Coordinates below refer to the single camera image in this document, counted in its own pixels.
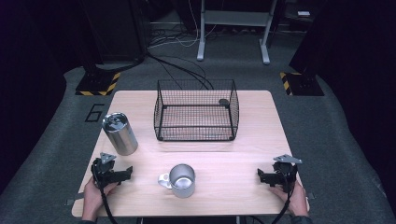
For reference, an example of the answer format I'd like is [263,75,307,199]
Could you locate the person's left hand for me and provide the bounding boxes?
[81,176,120,222]

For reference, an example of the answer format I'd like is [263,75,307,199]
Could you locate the black base with hazard stripes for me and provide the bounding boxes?
[278,71,325,97]
[75,70,121,97]

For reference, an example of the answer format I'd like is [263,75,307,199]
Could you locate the person's right hand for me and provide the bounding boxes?
[269,180,310,217]

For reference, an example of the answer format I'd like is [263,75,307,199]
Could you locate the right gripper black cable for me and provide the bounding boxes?
[271,174,298,224]

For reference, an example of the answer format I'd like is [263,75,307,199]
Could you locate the dark cabinet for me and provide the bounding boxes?
[78,0,148,63]

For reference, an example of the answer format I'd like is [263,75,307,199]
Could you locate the white metal stand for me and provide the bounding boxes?
[196,0,278,65]

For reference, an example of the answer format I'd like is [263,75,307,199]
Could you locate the thin black floor cable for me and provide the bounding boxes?
[153,55,185,91]

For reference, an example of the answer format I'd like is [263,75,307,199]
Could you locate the steel tumbler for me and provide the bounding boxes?
[101,111,139,157]

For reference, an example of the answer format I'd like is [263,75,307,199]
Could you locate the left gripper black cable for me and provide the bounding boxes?
[91,158,120,224]

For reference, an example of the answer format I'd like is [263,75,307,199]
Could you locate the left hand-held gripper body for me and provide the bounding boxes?
[91,152,120,190]

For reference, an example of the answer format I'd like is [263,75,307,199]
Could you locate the steel mug with handle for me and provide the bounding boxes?
[157,163,197,199]

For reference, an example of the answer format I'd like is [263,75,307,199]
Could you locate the black wire basket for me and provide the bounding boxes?
[153,78,240,143]

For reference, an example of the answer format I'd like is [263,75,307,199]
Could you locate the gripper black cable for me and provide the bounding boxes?
[91,158,120,224]
[271,174,298,224]

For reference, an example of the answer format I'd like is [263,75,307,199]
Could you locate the white floor cable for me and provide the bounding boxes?
[148,0,219,49]

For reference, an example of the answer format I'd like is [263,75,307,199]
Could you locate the dark curtain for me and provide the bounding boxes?
[289,0,396,206]
[0,0,104,194]

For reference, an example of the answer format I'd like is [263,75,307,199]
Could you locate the black cable tangle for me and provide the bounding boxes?
[148,27,200,41]

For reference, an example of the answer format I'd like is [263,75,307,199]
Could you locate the thick black floor cable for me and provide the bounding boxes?
[144,50,216,91]

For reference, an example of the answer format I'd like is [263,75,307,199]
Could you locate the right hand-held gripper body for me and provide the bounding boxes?
[272,154,304,194]

